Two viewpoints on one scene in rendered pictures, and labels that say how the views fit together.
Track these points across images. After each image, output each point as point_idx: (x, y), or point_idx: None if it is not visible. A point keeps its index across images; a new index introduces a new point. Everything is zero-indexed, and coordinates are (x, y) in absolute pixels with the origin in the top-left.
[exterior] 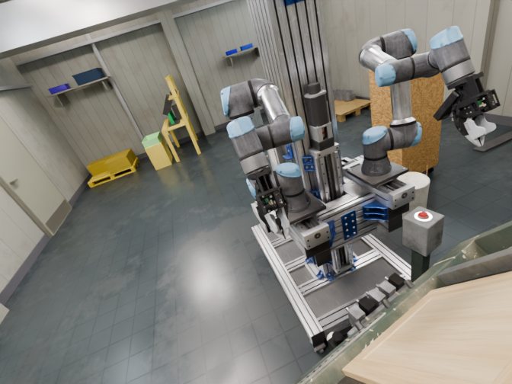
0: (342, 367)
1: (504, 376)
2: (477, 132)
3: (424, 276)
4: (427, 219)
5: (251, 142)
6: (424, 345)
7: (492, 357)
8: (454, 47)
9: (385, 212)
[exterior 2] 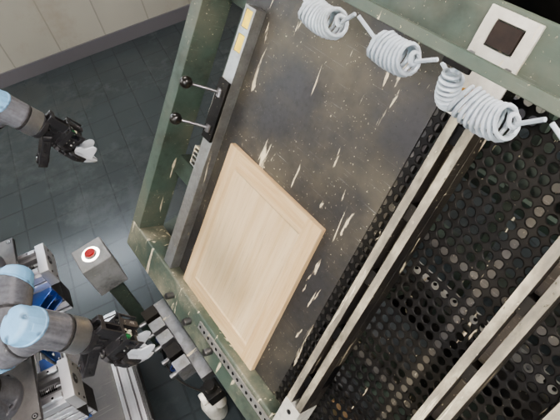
0: (248, 370)
1: (296, 226)
2: (90, 152)
3: (162, 282)
4: (97, 252)
5: (60, 316)
6: (254, 278)
7: (281, 231)
8: (14, 104)
9: (52, 294)
